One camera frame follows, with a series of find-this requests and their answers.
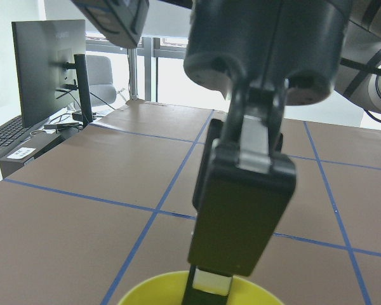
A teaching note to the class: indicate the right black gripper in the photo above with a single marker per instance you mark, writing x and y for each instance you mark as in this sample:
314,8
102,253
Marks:
293,47

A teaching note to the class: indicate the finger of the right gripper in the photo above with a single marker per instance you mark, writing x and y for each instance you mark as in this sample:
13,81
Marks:
214,131

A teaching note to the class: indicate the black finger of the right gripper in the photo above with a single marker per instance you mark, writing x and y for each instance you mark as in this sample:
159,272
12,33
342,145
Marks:
247,187

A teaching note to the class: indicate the yellow plastic cup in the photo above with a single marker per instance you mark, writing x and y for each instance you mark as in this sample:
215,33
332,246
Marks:
169,288

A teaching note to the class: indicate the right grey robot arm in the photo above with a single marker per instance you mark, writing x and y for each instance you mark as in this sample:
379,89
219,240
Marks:
359,72

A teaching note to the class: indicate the grey office chair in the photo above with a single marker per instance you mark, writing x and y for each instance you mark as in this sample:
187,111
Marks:
100,80

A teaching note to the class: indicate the black computer monitor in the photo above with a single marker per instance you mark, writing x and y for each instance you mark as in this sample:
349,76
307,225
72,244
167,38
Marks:
51,68

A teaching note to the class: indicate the black keyboard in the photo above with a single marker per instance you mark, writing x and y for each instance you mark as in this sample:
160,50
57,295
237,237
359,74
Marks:
12,133

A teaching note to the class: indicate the aluminium frame post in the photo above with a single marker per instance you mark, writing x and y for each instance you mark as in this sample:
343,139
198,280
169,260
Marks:
132,64

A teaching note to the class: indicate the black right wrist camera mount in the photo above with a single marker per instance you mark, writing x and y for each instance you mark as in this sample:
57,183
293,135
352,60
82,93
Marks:
121,22

